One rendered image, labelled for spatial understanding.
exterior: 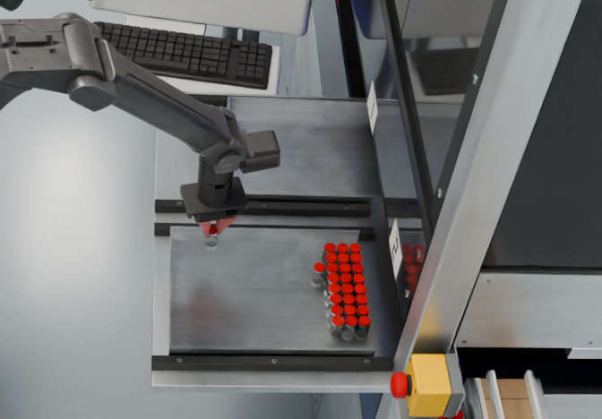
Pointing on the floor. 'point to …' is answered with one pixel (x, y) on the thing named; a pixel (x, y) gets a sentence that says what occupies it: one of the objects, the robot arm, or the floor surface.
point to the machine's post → (490, 155)
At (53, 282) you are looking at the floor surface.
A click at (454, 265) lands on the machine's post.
